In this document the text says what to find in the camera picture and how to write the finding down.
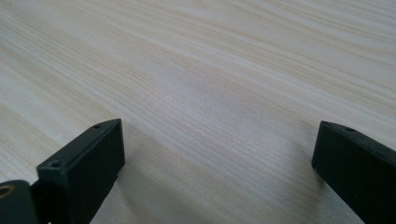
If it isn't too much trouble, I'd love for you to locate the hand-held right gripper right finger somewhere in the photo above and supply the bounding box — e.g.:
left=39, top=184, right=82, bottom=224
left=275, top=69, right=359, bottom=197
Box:
left=311, top=120, right=396, bottom=224

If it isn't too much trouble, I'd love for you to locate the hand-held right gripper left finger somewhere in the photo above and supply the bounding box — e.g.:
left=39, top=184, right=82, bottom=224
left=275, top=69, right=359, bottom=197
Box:
left=31, top=118, right=126, bottom=224

